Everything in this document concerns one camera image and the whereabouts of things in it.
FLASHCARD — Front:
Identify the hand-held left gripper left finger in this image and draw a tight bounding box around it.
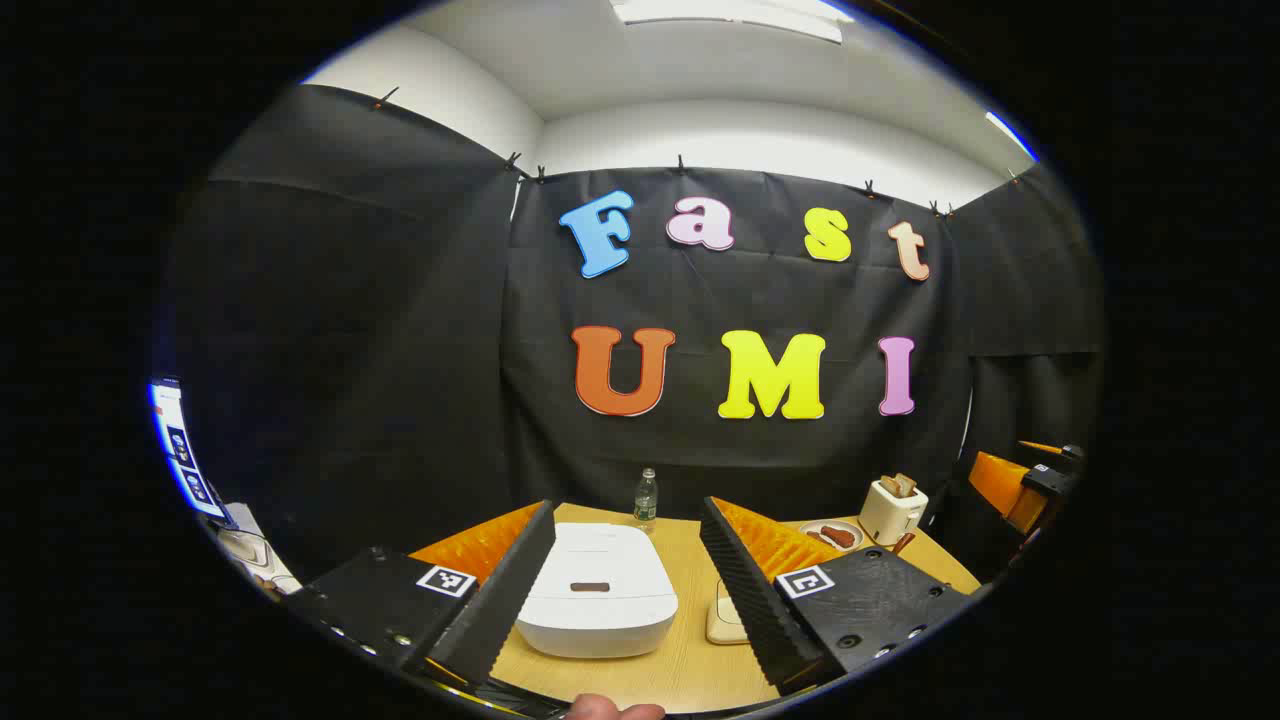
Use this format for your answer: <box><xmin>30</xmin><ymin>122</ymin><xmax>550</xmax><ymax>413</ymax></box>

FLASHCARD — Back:
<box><xmin>285</xmin><ymin>500</ymin><xmax>557</xmax><ymax>691</ymax></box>

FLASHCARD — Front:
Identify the white rice cooker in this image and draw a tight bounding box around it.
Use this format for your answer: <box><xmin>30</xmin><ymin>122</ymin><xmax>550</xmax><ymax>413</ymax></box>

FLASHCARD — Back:
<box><xmin>515</xmin><ymin>522</ymin><xmax>679</xmax><ymax>659</ymax></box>

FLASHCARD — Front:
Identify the computer monitor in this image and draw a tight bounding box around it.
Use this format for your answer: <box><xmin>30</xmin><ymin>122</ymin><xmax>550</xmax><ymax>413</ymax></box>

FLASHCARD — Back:
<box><xmin>150</xmin><ymin>377</ymin><xmax>237</xmax><ymax>523</ymax></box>

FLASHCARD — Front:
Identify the black backdrop cloth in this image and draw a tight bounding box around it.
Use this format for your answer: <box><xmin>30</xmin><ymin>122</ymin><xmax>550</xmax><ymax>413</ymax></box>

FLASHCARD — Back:
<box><xmin>165</xmin><ymin>85</ymin><xmax>1106</xmax><ymax>591</ymax></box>

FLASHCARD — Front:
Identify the white ceiling light panel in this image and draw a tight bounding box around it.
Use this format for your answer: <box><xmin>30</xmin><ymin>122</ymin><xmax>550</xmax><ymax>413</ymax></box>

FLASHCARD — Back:
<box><xmin>610</xmin><ymin>0</ymin><xmax>857</xmax><ymax>44</ymax></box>

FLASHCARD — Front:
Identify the white toaster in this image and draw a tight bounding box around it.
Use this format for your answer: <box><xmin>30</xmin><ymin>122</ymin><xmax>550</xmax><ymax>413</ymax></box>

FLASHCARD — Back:
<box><xmin>858</xmin><ymin>478</ymin><xmax>929</xmax><ymax>547</ymax></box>

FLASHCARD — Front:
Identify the white round plate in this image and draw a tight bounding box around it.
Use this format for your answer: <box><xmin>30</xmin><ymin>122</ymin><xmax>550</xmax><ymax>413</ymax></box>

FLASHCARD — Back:
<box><xmin>798</xmin><ymin>520</ymin><xmax>865</xmax><ymax>554</ymax></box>

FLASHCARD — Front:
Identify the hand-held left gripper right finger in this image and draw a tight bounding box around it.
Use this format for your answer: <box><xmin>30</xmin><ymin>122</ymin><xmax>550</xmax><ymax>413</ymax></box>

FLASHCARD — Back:
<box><xmin>698</xmin><ymin>496</ymin><xmax>976</xmax><ymax>698</ymax></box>

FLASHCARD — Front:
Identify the clear box of rice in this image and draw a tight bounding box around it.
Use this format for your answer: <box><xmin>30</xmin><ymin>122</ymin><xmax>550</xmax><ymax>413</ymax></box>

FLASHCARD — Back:
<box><xmin>705</xmin><ymin>580</ymin><xmax>750</xmax><ymax>646</ymax></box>

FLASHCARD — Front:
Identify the white side table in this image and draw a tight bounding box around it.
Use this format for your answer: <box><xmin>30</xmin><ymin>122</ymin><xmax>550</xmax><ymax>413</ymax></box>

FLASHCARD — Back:
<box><xmin>212</xmin><ymin>503</ymin><xmax>303</xmax><ymax>597</ymax></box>

